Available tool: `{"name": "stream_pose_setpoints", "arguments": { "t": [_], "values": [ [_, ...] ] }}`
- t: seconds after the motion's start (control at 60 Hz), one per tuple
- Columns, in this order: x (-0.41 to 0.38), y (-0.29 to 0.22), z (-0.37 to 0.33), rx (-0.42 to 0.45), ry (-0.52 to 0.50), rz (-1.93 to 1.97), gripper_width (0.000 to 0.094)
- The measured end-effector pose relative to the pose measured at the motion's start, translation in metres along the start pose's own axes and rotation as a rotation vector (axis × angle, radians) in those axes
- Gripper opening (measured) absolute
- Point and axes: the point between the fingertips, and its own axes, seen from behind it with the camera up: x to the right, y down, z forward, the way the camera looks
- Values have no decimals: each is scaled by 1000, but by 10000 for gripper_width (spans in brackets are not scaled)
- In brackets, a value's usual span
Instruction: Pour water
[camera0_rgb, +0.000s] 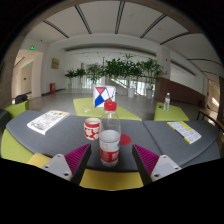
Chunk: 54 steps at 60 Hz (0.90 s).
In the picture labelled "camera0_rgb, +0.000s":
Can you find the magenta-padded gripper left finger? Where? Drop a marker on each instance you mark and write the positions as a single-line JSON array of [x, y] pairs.
[[58, 165]]

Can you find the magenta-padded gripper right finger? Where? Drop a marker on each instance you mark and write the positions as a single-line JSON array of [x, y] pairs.
[[163, 166]]

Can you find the clear red-capped water bottle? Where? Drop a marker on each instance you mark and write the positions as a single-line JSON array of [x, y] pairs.
[[109, 146]]

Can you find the small clear water bottle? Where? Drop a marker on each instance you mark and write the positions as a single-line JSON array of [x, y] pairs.
[[166, 103]]

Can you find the yellow and white booklet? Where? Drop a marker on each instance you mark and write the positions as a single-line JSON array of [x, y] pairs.
[[185, 131]]

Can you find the colourful printed magazine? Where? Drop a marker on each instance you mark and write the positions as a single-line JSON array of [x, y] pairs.
[[46, 121]]

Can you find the flat round red coaster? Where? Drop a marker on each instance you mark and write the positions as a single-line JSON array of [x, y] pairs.
[[125, 140]]

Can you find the lime green chair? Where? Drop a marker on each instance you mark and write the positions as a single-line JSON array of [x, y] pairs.
[[13, 148]]

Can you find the red and white mug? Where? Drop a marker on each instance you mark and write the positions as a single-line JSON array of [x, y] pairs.
[[91, 129]]

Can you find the small lime green table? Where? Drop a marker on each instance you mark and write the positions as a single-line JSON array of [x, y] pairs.
[[173, 115]]

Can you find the yellow chair seat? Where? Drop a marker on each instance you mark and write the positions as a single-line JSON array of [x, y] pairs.
[[111, 180]]

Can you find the large lime green table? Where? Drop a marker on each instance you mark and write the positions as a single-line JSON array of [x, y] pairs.
[[83, 108]]

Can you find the lime green armchair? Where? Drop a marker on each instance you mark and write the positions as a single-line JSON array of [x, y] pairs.
[[18, 110]]

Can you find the wooden bench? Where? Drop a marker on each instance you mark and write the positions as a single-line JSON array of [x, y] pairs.
[[208, 115]]

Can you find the dark grey armchair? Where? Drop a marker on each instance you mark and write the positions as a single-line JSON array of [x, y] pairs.
[[3, 120]]

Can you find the black bag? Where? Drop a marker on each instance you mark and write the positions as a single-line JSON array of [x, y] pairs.
[[21, 98]]

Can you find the red floor bin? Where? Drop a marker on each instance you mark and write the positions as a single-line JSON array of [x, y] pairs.
[[52, 88]]

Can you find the white box with coloured triangles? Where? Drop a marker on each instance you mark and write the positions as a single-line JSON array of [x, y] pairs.
[[100, 96]]

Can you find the row of potted green plants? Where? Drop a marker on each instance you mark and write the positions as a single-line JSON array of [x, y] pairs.
[[116, 68]]

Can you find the green exit sign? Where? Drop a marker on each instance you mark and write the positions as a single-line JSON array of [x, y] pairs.
[[32, 47]]

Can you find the brown wall picture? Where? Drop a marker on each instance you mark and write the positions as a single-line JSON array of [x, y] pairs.
[[55, 63]]

